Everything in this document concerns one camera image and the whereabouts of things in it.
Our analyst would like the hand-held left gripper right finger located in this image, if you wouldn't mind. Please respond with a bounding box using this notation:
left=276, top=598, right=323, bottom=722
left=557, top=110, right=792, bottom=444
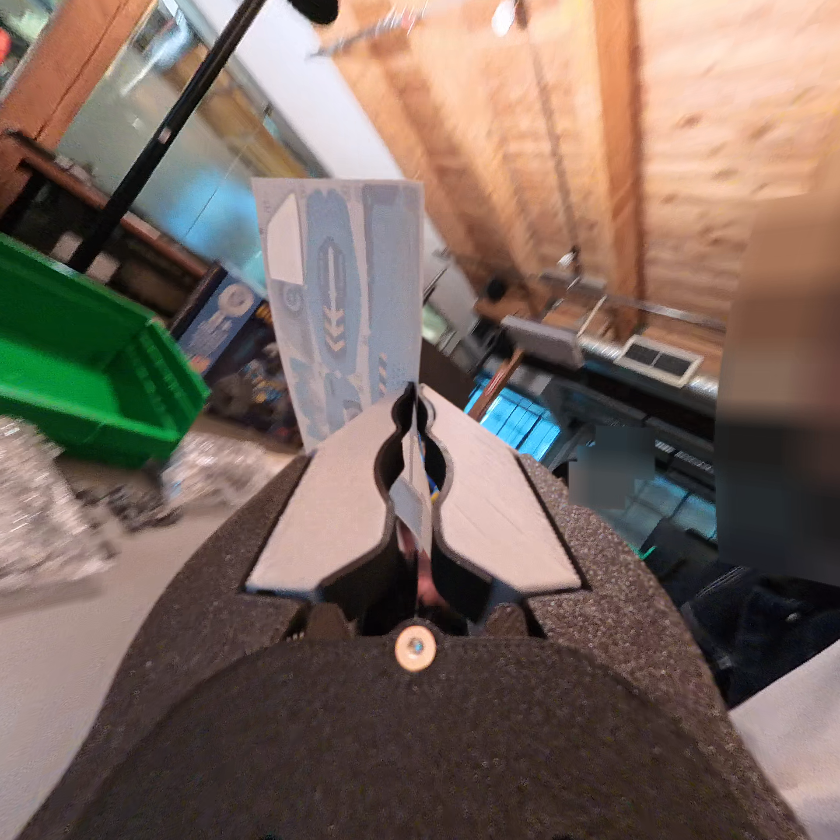
left=419, top=384, right=585, bottom=599

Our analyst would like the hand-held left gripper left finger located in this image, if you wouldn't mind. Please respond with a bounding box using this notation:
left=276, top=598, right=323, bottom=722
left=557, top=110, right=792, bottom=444
left=246, top=384, right=417, bottom=603

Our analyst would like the blue sticker sheet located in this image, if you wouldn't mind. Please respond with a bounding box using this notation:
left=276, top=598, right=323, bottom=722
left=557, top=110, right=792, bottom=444
left=252, top=177, right=435, bottom=560

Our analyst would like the grey desk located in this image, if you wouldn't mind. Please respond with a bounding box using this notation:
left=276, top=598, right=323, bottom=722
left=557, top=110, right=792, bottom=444
left=0, top=413, right=316, bottom=840

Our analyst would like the dark blue robot kit box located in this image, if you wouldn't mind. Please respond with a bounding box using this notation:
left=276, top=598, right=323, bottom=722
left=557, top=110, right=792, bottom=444
left=169, top=262, right=309, bottom=448

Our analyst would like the white air vent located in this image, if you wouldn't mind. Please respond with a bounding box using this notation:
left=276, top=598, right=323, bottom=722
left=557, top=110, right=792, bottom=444
left=620, top=335, right=704, bottom=388

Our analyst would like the crumpled clear plastic bag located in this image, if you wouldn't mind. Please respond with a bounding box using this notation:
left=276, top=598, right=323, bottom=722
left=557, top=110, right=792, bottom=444
left=0, top=416, right=290, bottom=593

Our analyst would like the green plastic bin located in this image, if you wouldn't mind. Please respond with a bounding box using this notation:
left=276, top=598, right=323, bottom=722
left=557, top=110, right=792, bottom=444
left=0, top=233, right=211, bottom=470

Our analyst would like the black pole stand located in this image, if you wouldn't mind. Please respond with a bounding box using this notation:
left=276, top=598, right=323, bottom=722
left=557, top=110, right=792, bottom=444
left=66, top=0, right=339, bottom=273

